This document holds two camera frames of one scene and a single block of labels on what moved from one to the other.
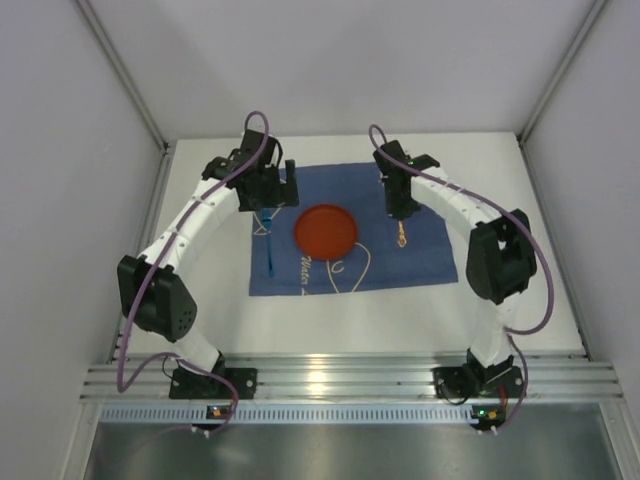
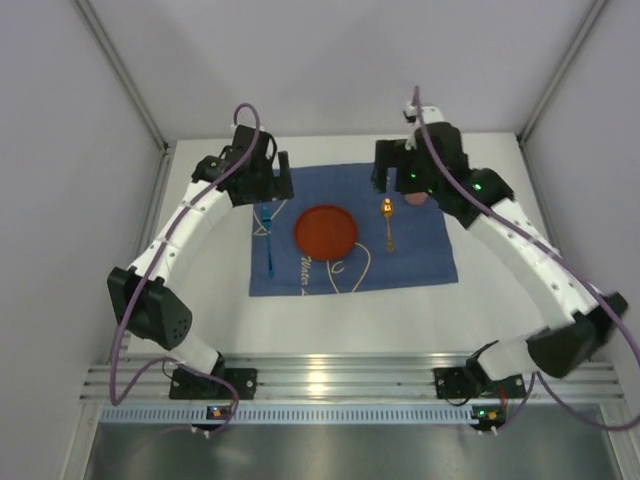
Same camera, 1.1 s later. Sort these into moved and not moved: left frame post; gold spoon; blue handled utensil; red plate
Moved: gold spoon
Not moved: blue handled utensil; left frame post; red plate
